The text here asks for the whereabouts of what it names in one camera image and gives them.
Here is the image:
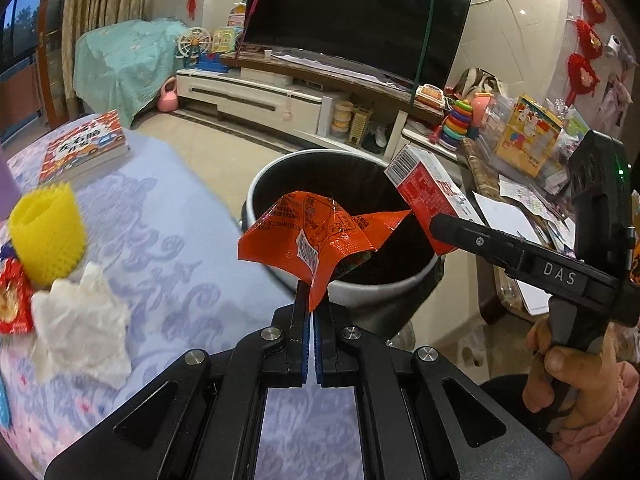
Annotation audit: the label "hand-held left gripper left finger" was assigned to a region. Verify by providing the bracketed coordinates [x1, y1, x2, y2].
[44, 280, 311, 480]

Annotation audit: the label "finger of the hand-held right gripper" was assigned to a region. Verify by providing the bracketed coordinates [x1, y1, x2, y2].
[429, 212, 535, 273]

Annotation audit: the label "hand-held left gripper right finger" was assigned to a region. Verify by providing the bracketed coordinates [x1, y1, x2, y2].
[311, 301, 572, 480]

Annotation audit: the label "red and white carton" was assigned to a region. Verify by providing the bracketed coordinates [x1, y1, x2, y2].
[384, 144, 477, 256]

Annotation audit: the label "grey bin with black bag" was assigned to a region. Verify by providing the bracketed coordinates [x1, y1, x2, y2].
[241, 149, 447, 347]

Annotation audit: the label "orange foil snack wrapper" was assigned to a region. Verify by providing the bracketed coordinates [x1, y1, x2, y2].
[237, 190, 414, 313]

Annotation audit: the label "person's right forearm pink sleeve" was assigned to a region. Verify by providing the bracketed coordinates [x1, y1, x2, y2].
[557, 332, 640, 466]

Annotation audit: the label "person's right hand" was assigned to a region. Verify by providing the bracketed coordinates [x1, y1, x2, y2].
[522, 317, 628, 433]

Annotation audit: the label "loose white papers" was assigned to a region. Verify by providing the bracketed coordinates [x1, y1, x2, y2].
[472, 175, 576, 251]

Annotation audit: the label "wooden side table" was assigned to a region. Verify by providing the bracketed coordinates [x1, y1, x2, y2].
[460, 137, 576, 326]

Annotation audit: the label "colourful cardboard box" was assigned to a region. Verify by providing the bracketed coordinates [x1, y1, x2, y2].
[495, 94, 563, 178]

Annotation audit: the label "pink cup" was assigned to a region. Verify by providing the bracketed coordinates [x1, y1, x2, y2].
[467, 92, 493, 133]

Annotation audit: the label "red and white toy bus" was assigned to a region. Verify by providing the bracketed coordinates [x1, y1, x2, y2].
[415, 84, 446, 111]

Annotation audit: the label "striped bag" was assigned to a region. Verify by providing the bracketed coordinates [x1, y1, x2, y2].
[452, 67, 506, 106]

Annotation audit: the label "floral tablecloth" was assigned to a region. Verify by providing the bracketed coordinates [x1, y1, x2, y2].
[0, 112, 363, 480]

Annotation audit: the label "yellow toy rack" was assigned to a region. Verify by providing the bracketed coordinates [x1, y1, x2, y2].
[347, 107, 375, 148]

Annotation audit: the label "stack of small bowls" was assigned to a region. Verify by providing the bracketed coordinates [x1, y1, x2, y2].
[332, 101, 355, 136]

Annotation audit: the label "crumpled white tissue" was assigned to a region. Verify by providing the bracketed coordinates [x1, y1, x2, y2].
[31, 262, 133, 390]

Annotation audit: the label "white television cabinet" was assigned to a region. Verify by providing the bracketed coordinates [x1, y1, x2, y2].
[175, 52, 461, 161]

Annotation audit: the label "black flat television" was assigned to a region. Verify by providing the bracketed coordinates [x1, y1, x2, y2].
[239, 0, 476, 92]

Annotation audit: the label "yellow foam fruit net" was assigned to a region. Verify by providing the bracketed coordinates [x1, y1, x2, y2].
[7, 182, 87, 288]

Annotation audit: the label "pink toy kettlebell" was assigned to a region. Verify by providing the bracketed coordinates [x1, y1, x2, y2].
[157, 77, 180, 113]

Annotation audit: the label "red snack packet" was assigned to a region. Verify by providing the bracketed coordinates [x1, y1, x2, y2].
[0, 242, 36, 336]

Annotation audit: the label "blue plastic toy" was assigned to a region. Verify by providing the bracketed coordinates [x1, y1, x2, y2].
[197, 52, 233, 73]

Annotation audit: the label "colourful picture book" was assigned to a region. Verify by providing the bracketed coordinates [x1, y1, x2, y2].
[37, 109, 132, 186]

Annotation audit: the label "yellow green toy box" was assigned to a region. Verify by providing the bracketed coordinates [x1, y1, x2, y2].
[212, 27, 243, 53]

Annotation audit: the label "ferris wheel toy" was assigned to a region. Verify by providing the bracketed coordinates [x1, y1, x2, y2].
[175, 26, 213, 68]

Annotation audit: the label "teal cloth cover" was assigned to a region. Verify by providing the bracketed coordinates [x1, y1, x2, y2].
[74, 17, 193, 128]

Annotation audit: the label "purple tumbler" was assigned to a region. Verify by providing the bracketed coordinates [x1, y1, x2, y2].
[0, 152, 18, 211]

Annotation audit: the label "beige curtain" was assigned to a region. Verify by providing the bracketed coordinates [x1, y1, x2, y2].
[62, 0, 156, 116]

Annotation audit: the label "window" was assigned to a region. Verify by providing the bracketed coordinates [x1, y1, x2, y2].
[0, 0, 66, 141]

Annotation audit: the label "rainbow stacking ring toy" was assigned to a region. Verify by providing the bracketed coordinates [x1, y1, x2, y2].
[440, 97, 476, 143]

